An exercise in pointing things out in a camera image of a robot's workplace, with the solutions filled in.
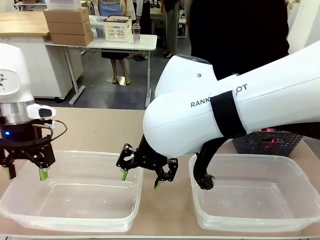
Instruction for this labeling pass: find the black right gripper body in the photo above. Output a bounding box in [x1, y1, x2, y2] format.
[132, 133, 173, 177]

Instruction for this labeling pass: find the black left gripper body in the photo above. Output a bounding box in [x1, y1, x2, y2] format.
[0, 119, 56, 168]

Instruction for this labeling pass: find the clear plastic bin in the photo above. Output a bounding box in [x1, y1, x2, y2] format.
[188, 152, 320, 233]
[0, 149, 145, 233]

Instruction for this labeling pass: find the dark woven plastic basket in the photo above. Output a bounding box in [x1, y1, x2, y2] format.
[231, 127, 305, 158]

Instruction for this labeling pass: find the wooden top white cabinet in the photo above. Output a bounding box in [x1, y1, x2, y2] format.
[0, 10, 84, 100]

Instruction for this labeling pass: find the brown cardboard box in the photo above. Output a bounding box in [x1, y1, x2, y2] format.
[49, 30, 94, 47]
[43, 6, 91, 25]
[46, 20, 92, 36]

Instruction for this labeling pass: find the white folding table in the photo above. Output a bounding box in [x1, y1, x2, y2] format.
[44, 33, 158, 110]

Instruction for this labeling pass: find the clear drink bottle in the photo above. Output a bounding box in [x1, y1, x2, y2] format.
[132, 21, 142, 44]

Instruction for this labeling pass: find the clear storage container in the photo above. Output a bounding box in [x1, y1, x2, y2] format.
[88, 15, 109, 40]

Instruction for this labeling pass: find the cream slotted plastic crate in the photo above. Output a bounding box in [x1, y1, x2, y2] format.
[102, 15, 133, 43]

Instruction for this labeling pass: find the bystander in grey trousers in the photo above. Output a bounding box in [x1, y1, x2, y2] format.
[162, 0, 181, 60]

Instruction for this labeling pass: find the white boxes stack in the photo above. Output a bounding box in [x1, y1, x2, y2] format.
[44, 0, 83, 11]

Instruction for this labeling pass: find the person in black clothes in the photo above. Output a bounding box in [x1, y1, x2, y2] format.
[189, 0, 291, 81]

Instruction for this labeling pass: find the bystander in blue top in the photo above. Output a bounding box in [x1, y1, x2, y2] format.
[96, 0, 138, 85]

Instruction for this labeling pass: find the black braided cable sleeve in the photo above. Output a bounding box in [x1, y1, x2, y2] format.
[192, 136, 320, 193]

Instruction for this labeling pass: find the thin black camera cable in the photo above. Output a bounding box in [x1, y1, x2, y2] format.
[33, 119, 68, 141]

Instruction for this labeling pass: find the black velcro strap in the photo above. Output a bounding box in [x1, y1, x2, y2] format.
[210, 90, 248, 139]

